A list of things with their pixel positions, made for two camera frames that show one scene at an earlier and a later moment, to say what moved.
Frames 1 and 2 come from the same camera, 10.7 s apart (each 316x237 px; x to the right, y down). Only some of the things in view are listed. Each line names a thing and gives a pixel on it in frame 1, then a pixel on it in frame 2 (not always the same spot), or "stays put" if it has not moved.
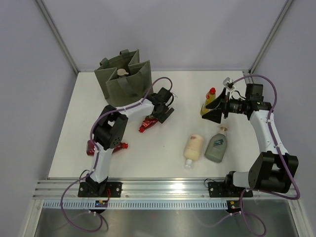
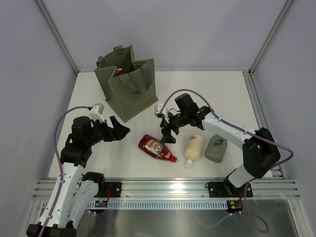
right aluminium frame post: (266, 42) stays put
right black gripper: (215, 115) → (167, 137)
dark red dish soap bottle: (91, 148) → (119, 71)
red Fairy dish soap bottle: (147, 123) → (154, 147)
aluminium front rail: (149, 189) stays put
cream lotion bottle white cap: (193, 150) stays put
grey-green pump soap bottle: (217, 145) stays put
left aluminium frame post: (49, 21) stays put
